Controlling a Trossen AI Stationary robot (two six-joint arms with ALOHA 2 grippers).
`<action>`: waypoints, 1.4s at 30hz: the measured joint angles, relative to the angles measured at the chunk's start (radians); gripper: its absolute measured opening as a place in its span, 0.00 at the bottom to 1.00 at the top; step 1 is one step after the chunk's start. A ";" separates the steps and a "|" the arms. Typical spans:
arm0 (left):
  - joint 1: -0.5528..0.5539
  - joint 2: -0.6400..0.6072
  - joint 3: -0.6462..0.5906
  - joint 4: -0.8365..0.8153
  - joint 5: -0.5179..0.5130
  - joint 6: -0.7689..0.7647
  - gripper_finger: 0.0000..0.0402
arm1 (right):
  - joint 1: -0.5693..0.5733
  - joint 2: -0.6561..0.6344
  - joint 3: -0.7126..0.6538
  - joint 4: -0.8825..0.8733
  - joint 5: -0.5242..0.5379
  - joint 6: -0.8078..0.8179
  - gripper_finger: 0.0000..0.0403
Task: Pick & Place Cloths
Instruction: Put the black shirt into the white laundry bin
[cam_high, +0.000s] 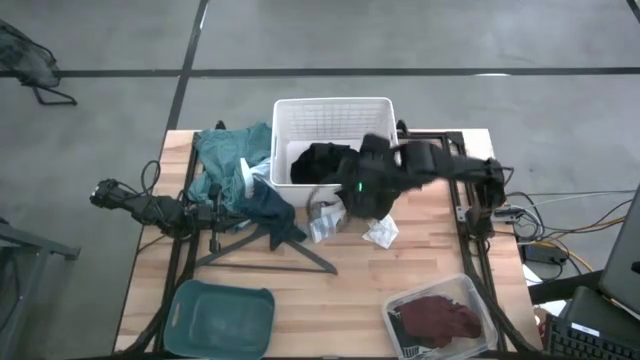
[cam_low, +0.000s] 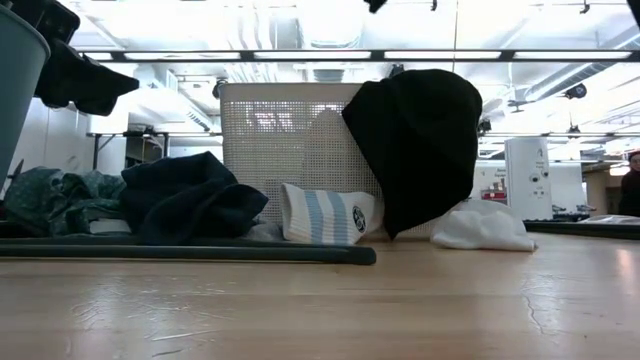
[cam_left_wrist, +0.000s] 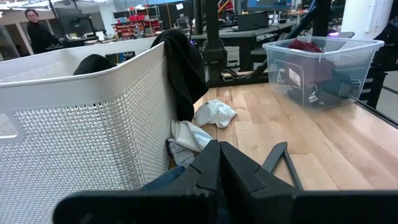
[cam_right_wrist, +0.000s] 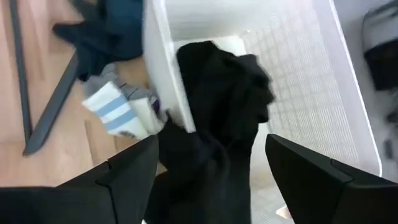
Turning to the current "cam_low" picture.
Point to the clear plastic bag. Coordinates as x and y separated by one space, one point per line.
610 219

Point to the teal dotted cloth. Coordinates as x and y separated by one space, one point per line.
50 200

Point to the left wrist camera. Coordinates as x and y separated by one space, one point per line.
50 20

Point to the red bins shelf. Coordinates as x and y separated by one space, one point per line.
495 194

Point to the grey striped sock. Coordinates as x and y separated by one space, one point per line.
265 232

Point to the dark grey clothes hanger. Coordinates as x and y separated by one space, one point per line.
200 252

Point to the teal plastic bin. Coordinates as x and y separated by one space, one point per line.
17 90

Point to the black ceiling spotlight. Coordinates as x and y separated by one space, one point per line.
576 91
397 69
483 126
219 89

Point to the person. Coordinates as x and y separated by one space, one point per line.
631 190

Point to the white cloth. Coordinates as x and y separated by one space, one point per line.
480 227

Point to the white sock with blue stripes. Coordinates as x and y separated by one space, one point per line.
320 215

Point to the white perforated plastic basket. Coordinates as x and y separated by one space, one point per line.
290 150

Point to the dark navy cloth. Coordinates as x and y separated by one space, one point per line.
185 200

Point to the white pillar with fixtures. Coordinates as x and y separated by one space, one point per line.
527 175

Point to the black cloth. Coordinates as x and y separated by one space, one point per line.
80 82
420 150

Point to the black metal background table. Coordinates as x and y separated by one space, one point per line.
150 134

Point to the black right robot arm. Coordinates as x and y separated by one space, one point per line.
635 10

